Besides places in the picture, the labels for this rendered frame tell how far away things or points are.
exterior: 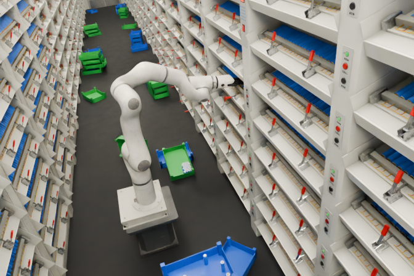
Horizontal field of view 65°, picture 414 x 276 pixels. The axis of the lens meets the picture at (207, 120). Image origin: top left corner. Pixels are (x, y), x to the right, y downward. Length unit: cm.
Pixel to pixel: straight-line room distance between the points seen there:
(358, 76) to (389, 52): 12
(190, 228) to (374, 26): 185
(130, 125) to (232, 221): 107
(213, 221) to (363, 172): 151
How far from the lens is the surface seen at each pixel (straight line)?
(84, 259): 246
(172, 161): 288
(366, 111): 98
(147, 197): 205
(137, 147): 179
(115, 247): 243
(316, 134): 122
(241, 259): 220
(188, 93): 177
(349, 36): 94
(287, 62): 129
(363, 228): 119
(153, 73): 166
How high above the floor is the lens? 178
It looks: 30 degrees down
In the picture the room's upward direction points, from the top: 7 degrees counter-clockwise
